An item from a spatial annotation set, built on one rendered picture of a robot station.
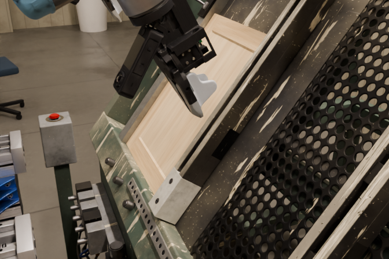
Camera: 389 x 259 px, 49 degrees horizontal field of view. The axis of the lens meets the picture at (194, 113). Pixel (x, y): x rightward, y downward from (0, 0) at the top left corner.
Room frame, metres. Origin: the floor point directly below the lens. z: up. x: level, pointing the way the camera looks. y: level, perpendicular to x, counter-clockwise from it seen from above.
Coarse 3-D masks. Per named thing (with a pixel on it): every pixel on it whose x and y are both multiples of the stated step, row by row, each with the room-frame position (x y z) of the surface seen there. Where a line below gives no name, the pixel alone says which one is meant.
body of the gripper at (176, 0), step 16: (176, 0) 0.64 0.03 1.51; (144, 16) 0.61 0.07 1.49; (160, 16) 0.61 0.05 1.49; (176, 16) 0.64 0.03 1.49; (192, 16) 0.65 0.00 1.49; (176, 32) 0.65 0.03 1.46; (192, 32) 0.65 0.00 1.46; (160, 48) 0.64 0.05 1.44; (176, 48) 0.62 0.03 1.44; (192, 48) 0.65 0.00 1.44; (160, 64) 0.65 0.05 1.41; (176, 64) 0.62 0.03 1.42; (192, 64) 0.65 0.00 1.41
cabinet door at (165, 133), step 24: (216, 24) 1.44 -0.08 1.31; (240, 24) 1.32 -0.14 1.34; (216, 48) 1.34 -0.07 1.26; (240, 48) 1.23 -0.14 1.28; (216, 72) 1.24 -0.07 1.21; (168, 96) 1.37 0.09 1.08; (216, 96) 1.16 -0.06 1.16; (144, 120) 1.39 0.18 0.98; (168, 120) 1.27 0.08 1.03; (192, 120) 1.17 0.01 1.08; (144, 144) 1.28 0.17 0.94; (168, 144) 1.17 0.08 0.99; (144, 168) 1.18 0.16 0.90; (168, 168) 1.09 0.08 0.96
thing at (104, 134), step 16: (96, 128) 1.58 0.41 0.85; (112, 128) 1.47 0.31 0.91; (96, 144) 1.49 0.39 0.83; (112, 144) 1.39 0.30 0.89; (128, 160) 1.23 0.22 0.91; (112, 176) 1.23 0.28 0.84; (128, 176) 1.16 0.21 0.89; (112, 192) 1.17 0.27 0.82; (128, 192) 1.10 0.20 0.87; (144, 192) 1.04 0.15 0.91; (128, 224) 0.99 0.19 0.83; (144, 224) 0.94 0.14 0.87; (160, 224) 0.89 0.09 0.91; (144, 240) 0.90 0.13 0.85; (176, 240) 0.84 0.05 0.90; (144, 256) 0.85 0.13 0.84; (176, 256) 0.78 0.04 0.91
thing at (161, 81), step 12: (216, 0) 1.51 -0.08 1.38; (228, 0) 1.52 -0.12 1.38; (216, 12) 1.51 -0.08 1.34; (204, 24) 1.49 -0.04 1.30; (156, 84) 1.44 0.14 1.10; (156, 96) 1.42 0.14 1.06; (144, 108) 1.41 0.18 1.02; (132, 120) 1.41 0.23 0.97; (120, 132) 1.42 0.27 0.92; (132, 132) 1.39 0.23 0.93
